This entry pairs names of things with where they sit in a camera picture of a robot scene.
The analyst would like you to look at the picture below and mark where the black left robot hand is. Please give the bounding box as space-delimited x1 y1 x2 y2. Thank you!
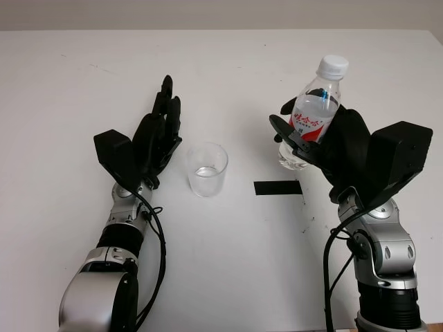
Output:
132 74 183 190

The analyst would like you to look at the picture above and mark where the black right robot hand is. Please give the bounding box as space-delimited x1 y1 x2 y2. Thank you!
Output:
269 89 373 205

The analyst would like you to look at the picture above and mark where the clear water bottle red label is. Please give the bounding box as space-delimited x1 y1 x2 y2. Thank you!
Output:
278 54 350 172

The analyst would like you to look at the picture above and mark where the clear plastic cup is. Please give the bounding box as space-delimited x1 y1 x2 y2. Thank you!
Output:
187 141 230 199

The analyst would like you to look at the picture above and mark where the black tape strip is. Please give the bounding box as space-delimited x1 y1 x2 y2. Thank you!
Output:
253 180 303 197

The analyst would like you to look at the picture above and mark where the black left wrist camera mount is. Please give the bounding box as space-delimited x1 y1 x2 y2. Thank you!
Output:
93 129 140 194

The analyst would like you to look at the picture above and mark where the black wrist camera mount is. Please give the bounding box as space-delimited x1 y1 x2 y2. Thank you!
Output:
365 120 434 209
93 129 140 194

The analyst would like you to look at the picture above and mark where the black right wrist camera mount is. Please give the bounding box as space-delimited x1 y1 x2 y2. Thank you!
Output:
365 120 434 209

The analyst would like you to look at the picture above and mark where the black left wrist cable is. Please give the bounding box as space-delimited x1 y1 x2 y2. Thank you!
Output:
130 191 168 332

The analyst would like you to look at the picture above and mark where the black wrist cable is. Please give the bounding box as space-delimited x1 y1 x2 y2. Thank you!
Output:
323 206 368 332
130 191 168 332

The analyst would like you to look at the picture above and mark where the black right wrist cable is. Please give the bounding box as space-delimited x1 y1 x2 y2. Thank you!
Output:
323 206 368 332

